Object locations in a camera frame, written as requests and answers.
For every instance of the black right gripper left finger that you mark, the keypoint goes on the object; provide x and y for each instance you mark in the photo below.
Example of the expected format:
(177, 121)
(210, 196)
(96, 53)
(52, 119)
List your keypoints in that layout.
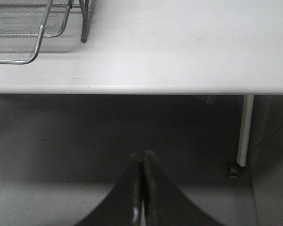
(123, 204)

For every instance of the silver mesh tray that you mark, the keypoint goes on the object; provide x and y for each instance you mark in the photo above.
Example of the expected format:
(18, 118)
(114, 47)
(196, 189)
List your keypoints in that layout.
(56, 23)
(21, 50)

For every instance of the white table leg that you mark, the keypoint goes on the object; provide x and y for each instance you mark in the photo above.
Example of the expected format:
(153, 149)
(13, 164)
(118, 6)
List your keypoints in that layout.
(246, 116)

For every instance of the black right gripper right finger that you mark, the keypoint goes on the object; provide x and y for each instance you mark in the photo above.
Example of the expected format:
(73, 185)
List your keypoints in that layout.
(164, 203)

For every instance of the table caster wheel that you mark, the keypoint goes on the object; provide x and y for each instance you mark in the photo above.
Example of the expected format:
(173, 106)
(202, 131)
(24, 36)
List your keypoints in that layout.
(232, 171)

